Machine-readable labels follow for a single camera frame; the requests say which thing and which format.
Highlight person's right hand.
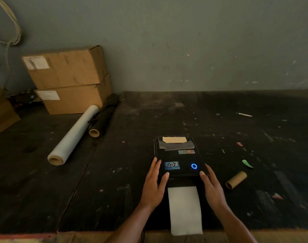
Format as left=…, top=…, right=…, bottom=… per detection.
left=199, top=163, right=230, bottom=215

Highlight person's left hand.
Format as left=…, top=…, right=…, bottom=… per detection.
left=139, top=157, right=170, bottom=213

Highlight brown cardboard roll core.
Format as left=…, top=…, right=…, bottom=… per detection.
left=225, top=171, right=248, bottom=190

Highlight white paper roll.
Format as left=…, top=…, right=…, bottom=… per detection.
left=167, top=186, right=203, bottom=236

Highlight black printer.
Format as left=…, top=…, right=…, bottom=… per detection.
left=153, top=135, right=209, bottom=208

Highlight person's left forearm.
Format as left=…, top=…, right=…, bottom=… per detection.
left=103, top=204, right=154, bottom=243

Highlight black film roll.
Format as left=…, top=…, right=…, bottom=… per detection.
left=89, top=93, right=120, bottom=138

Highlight white plastic film roll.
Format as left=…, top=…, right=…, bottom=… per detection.
left=47, top=104, right=100, bottom=166

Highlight beige label strip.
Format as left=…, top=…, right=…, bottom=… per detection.
left=162, top=136, right=188, bottom=144

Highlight large brown cardboard box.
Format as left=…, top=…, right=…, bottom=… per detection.
left=34, top=73, right=113, bottom=115
left=21, top=45, right=108, bottom=90

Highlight dark cable bundle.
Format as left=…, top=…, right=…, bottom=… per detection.
left=8, top=89, right=42, bottom=109

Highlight white coiled cable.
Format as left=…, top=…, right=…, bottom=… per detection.
left=0, top=0, right=22, bottom=71

